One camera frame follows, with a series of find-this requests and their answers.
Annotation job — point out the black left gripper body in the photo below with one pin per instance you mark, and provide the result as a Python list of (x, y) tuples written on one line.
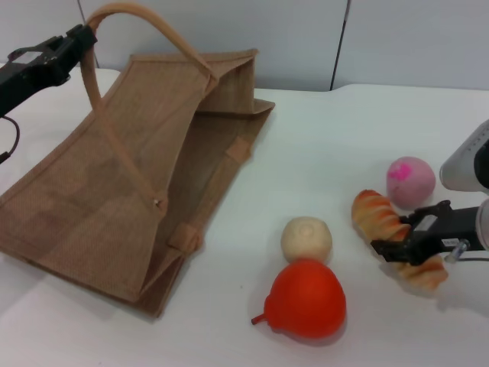
[(34, 74)]

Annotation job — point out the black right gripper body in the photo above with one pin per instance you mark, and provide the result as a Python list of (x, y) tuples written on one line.
[(443, 233)]

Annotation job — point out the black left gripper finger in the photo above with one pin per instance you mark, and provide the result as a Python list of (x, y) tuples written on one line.
[(42, 46), (78, 47)]

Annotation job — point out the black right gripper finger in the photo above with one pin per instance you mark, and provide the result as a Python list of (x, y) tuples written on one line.
[(393, 250), (424, 212)]

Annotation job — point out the twisted orange-striped bread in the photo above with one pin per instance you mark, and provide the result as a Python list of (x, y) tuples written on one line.
[(376, 214)]

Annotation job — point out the brown woven handbag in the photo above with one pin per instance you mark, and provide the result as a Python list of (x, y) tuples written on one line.
[(114, 183)]

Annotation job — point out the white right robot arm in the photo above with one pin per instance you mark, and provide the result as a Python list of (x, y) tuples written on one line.
[(484, 223)]

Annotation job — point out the pink round ball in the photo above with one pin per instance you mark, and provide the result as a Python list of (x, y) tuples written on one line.
[(412, 183)]

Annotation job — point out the beige round bun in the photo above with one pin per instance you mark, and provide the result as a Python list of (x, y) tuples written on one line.
[(305, 239)]

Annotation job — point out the red pear-shaped fruit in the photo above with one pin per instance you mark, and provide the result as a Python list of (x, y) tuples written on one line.
[(309, 302)]

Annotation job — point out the thin dark wall strip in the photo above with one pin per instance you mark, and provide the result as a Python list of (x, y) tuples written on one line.
[(339, 46)]

